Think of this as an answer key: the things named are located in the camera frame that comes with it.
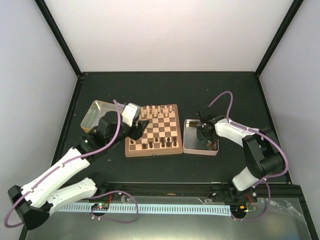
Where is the right circuit board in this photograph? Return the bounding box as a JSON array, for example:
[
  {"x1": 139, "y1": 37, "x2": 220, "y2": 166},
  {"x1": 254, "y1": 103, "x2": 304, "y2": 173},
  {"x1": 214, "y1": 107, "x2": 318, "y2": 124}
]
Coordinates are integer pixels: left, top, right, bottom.
[{"x1": 230, "y1": 205, "x2": 257, "y2": 214}]

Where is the circuit board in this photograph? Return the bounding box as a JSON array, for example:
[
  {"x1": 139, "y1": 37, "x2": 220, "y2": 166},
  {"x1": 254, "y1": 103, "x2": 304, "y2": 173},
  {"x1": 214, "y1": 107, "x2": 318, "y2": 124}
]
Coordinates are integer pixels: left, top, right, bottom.
[
  {"x1": 91, "y1": 203, "x2": 109, "y2": 211},
  {"x1": 230, "y1": 205, "x2": 257, "y2": 214}
]

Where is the pink metal tin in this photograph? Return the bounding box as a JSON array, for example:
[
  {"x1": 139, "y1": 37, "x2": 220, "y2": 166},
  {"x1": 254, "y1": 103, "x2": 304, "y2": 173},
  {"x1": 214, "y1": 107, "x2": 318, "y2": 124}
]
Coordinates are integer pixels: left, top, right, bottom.
[{"x1": 183, "y1": 119, "x2": 219, "y2": 156}]

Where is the dark chess pieces pile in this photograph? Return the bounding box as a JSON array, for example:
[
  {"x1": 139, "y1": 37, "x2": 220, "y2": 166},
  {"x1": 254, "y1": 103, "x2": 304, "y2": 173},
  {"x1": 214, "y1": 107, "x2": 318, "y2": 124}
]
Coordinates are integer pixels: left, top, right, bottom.
[{"x1": 206, "y1": 141, "x2": 219, "y2": 151}]

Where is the white slotted cable duct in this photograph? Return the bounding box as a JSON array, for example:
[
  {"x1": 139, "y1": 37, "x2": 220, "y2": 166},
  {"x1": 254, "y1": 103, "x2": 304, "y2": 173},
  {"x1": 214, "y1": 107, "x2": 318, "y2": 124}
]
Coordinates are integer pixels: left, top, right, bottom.
[{"x1": 59, "y1": 202, "x2": 232, "y2": 217}]

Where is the black frame post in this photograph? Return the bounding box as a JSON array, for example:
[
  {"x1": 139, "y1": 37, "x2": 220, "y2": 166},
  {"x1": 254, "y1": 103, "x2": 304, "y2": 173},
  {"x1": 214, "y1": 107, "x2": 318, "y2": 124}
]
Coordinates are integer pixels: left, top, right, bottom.
[
  {"x1": 254, "y1": 0, "x2": 304, "y2": 77},
  {"x1": 34, "y1": 0, "x2": 82, "y2": 77}
]

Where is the wooden chess board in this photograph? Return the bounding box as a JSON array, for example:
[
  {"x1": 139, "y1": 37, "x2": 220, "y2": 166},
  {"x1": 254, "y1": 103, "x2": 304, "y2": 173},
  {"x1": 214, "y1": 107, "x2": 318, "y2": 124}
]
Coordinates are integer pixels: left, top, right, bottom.
[{"x1": 125, "y1": 104, "x2": 183, "y2": 158}]

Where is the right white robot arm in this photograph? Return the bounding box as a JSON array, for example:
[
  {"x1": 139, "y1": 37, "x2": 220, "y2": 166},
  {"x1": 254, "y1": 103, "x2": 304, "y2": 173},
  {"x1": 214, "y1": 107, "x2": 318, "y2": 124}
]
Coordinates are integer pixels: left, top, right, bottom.
[{"x1": 196, "y1": 106, "x2": 285, "y2": 202}]

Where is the right black frame post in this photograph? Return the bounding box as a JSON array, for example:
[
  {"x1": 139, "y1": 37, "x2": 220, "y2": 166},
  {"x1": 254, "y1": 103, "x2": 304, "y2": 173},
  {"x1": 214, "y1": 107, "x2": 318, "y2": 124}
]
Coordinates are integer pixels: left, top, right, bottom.
[{"x1": 254, "y1": 0, "x2": 304, "y2": 77}]

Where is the gold metal tin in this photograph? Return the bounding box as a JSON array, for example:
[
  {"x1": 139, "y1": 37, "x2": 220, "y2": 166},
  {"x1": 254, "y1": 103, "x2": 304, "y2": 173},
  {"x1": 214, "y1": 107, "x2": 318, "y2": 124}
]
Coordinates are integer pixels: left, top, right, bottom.
[{"x1": 80, "y1": 100, "x2": 118, "y2": 136}]

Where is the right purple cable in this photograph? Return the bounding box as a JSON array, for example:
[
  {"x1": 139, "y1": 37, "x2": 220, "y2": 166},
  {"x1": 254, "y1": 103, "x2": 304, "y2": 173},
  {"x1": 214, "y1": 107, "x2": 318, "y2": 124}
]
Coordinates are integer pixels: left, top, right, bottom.
[{"x1": 208, "y1": 90, "x2": 290, "y2": 180}]

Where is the purple cable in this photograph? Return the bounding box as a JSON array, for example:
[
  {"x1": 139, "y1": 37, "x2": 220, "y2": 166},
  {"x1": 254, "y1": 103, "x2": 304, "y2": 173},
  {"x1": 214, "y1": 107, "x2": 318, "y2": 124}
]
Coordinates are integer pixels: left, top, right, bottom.
[
  {"x1": 208, "y1": 90, "x2": 290, "y2": 180},
  {"x1": 3, "y1": 99, "x2": 126, "y2": 229}
]

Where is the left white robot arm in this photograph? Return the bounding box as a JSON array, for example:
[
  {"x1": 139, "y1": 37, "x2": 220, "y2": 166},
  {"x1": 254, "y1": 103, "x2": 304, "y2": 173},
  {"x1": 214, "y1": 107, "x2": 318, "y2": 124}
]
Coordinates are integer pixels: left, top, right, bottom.
[{"x1": 8, "y1": 111, "x2": 149, "y2": 230}]

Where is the left circuit board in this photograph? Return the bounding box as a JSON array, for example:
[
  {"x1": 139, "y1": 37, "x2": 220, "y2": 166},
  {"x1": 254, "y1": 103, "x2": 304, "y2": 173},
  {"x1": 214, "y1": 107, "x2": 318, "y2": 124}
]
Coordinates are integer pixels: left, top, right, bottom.
[{"x1": 91, "y1": 203, "x2": 109, "y2": 211}]

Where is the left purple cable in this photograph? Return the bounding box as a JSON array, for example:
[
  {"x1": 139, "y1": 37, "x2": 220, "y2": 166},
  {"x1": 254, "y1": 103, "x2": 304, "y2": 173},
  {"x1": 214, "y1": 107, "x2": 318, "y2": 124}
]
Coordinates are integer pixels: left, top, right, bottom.
[{"x1": 3, "y1": 99, "x2": 126, "y2": 229}]

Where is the left black frame post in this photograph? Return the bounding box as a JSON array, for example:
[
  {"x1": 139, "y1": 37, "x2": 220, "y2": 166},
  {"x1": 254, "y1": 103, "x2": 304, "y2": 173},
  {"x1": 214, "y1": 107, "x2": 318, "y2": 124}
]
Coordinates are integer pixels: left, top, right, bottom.
[{"x1": 34, "y1": 0, "x2": 82, "y2": 77}]

